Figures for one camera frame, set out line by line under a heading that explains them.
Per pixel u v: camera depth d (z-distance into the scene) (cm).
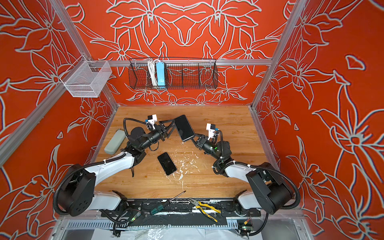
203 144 68
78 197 41
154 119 74
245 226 68
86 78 91
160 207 72
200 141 68
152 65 88
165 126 69
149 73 90
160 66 90
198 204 74
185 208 74
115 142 95
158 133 68
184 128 75
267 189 43
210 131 73
